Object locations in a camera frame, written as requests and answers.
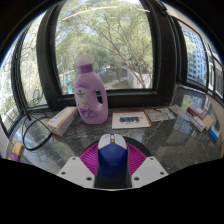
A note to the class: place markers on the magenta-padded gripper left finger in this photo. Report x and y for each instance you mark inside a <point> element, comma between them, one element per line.
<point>75,170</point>

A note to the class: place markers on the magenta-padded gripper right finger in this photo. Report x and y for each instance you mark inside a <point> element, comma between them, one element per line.
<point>150,170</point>

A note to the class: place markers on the blue and white computer mouse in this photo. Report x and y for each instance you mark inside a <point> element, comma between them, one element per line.
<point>112,156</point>

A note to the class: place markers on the orange and white carton box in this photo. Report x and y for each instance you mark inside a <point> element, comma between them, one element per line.
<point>61,121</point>

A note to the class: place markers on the orange-bordered picture card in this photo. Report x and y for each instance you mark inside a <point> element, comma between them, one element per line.
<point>130,120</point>

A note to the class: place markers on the grey printed card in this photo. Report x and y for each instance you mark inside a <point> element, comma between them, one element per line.
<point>158,115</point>

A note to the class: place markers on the yellow and purple book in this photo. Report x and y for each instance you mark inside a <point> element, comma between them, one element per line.
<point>15,151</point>

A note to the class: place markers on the teal printed card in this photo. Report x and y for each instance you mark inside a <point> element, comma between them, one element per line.
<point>180,112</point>

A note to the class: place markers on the purple detergent bottle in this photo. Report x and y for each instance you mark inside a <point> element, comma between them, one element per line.
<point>87,103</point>

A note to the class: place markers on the beige book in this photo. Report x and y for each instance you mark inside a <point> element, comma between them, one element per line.
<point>201,123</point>

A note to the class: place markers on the blue box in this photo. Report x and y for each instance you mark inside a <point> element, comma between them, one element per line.
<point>215,133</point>

